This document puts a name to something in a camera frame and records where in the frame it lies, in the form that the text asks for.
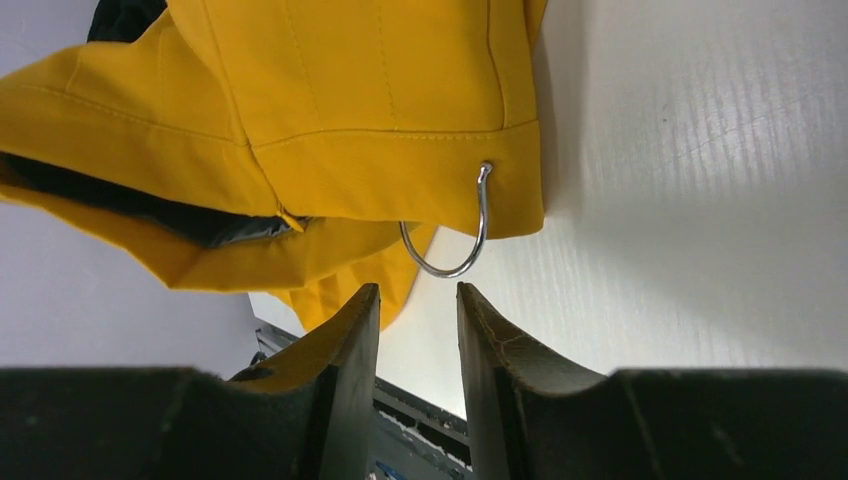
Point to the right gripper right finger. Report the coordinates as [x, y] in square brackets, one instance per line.
[534, 414]

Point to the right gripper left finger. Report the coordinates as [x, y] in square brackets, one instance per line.
[304, 413]

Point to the yellow garment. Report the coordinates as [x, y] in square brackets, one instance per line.
[299, 148]

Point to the black garment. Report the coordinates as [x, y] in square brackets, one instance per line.
[123, 20]

